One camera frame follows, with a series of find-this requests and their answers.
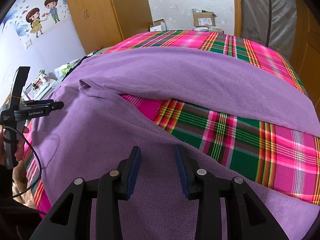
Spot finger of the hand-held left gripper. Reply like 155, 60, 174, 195
21, 99, 55, 106
42, 101, 64, 112

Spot purple sweater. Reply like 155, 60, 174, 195
24, 47, 320, 240

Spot wooden wardrobe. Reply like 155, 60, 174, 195
61, 0, 153, 53

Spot blue flower wall sticker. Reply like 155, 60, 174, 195
0, 10, 29, 37

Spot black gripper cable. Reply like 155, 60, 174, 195
4, 127, 48, 215

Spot floral top side table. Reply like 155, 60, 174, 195
21, 52, 103, 100

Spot clear plastic curtain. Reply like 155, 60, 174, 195
239, 0, 297, 53

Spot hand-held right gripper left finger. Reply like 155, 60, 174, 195
30, 146, 142, 240

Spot clear wrapped parcel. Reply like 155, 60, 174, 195
194, 26, 223, 33

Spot white cardboard box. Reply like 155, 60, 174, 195
149, 19, 167, 32

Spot green tissue pack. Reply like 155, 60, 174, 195
56, 64, 75, 77

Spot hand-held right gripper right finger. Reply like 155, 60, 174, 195
175, 145, 289, 240

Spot pink plaid blanket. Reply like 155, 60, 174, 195
25, 30, 320, 212

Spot brown cardboard box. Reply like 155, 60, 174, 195
192, 9, 217, 27

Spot wooden door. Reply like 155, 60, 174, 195
287, 0, 320, 90

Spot wooden door frame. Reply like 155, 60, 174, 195
232, 0, 243, 37

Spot colourful small bottles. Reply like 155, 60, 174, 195
31, 69, 50, 90

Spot cartoon couple wall sticker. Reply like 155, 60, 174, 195
26, 0, 61, 38

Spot person's left hand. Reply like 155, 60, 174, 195
14, 127, 29, 162

